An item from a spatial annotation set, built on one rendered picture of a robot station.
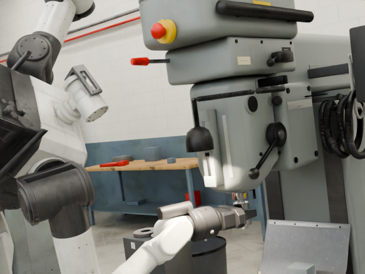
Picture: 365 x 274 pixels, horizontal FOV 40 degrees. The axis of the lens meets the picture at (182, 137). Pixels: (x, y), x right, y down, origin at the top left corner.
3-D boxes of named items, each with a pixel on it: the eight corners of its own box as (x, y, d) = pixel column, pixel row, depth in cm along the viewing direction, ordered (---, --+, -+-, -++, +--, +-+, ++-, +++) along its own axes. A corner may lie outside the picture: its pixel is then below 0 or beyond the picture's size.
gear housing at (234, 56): (235, 74, 127) (230, 35, 126) (165, 86, 143) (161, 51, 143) (299, 70, 152) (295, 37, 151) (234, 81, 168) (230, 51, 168)
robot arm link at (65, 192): (46, 247, 109) (32, 188, 105) (35, 234, 116) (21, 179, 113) (96, 228, 114) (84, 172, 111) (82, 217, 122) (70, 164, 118)
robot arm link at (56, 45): (29, 21, 138) (10, 60, 131) (61, 30, 138) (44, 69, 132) (31, 47, 148) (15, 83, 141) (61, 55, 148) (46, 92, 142)
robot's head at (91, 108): (75, 129, 122) (99, 106, 119) (52, 96, 124) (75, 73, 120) (90, 126, 128) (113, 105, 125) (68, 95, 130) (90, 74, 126)
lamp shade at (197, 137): (182, 153, 127) (178, 129, 127) (193, 149, 134) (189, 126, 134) (208, 150, 124) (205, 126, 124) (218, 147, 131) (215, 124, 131)
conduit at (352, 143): (354, 164, 140) (346, 90, 139) (302, 165, 151) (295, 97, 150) (378, 154, 154) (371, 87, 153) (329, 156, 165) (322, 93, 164)
